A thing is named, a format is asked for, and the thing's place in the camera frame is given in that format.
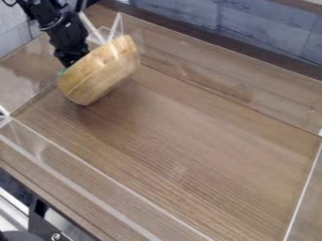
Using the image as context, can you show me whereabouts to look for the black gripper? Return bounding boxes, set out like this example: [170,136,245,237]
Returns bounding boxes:
[41,12,89,68]

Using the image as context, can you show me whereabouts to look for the wooden bowl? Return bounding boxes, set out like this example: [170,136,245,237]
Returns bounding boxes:
[57,35,138,105]

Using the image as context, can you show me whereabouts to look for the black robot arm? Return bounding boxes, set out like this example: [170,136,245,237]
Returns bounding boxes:
[1,0,89,68]

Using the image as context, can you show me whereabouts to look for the clear acrylic tray walls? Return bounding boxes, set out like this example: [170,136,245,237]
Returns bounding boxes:
[0,7,322,241]

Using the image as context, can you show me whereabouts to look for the clear acrylic corner bracket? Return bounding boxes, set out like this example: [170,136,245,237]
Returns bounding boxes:
[78,12,122,45]

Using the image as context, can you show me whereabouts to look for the black table frame bracket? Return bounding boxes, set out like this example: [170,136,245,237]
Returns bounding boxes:
[27,198,74,241]

